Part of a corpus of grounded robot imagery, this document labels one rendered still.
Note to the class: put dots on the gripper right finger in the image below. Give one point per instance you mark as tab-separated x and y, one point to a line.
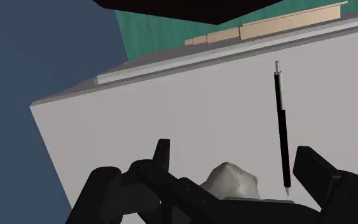
349	195

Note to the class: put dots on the white table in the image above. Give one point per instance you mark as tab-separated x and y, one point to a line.
197	108

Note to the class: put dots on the grey lumpy stone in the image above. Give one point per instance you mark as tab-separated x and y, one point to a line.
233	181

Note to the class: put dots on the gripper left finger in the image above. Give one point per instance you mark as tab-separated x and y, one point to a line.
129	192

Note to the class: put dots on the black pen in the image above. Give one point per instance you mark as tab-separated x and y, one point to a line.
282	130

